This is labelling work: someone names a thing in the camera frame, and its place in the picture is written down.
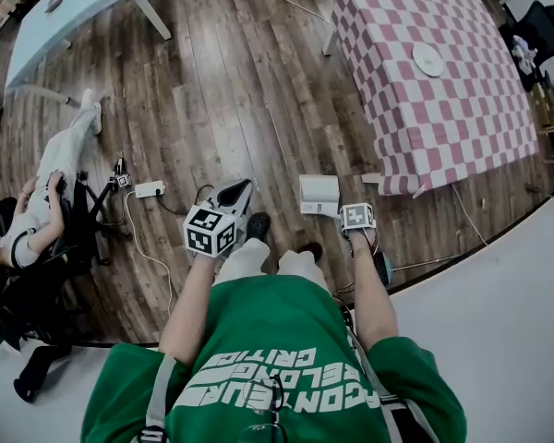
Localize person's right forearm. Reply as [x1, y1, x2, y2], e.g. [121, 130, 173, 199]
[349, 231, 401, 354]

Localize black-framed glasses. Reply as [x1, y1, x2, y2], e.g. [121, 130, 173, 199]
[236, 375, 288, 443]

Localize person's light trousers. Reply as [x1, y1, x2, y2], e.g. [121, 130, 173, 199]
[211, 237, 329, 293]

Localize black cable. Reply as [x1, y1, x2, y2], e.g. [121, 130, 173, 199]
[156, 183, 216, 216]

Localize grey backpack strap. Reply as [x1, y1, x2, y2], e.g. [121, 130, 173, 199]
[138, 353, 179, 443]
[344, 325, 438, 443]

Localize white round plate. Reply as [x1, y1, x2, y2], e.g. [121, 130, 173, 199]
[411, 42, 446, 78]

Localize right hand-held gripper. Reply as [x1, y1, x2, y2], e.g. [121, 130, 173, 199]
[339, 203, 378, 242]

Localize black swivel chair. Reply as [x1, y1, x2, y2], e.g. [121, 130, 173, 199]
[0, 171, 135, 345]

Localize white floor cable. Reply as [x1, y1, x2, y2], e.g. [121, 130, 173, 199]
[256, 0, 489, 247]

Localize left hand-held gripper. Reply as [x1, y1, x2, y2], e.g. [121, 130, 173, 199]
[183, 178, 255, 260]

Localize pink checkered table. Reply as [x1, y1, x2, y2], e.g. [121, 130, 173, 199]
[322, 0, 541, 198]

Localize black office chair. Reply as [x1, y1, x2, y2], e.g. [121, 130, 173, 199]
[497, 0, 554, 92]

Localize person's left forearm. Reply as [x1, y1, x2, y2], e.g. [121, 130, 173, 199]
[158, 252, 223, 368]

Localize spare hand-held gripper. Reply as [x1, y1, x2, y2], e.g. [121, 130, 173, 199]
[110, 156, 133, 193]

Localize white power strip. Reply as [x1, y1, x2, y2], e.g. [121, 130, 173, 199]
[133, 180, 166, 199]

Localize teal broom with long stick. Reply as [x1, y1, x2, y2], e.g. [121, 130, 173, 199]
[379, 251, 458, 289]

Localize large white table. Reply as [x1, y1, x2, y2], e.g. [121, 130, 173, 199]
[5, 0, 173, 106]

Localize person's green t-shirt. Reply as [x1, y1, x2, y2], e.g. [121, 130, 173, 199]
[80, 274, 467, 443]

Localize white power cord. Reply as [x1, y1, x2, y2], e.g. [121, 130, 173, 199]
[123, 190, 175, 316]

